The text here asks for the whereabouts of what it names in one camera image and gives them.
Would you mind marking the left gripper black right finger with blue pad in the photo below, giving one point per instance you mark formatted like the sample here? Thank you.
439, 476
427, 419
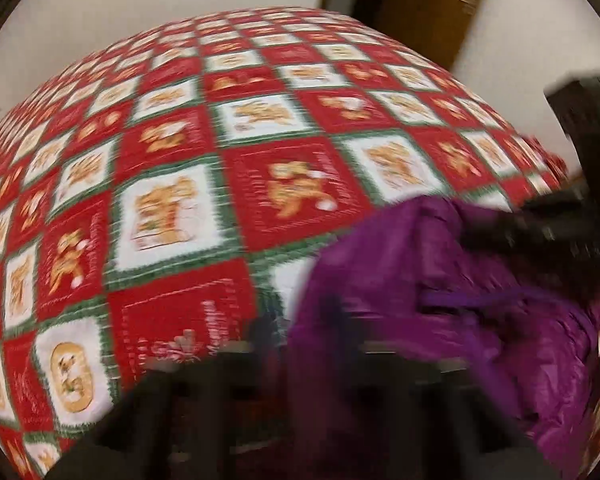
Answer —
425, 420

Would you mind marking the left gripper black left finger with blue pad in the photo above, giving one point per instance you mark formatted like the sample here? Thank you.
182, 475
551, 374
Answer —
219, 417

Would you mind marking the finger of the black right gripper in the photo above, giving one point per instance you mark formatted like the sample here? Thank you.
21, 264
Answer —
557, 233

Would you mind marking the purple quilted down jacket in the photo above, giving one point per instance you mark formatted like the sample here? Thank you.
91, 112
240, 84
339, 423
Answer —
405, 277

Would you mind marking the brown wooden door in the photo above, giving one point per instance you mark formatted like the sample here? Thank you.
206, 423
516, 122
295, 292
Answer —
435, 29

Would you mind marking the red white patterned bedspread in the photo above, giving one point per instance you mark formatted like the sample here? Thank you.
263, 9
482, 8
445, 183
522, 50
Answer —
160, 194

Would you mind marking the metal door handle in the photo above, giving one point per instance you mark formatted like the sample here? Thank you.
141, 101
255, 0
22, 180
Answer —
469, 7

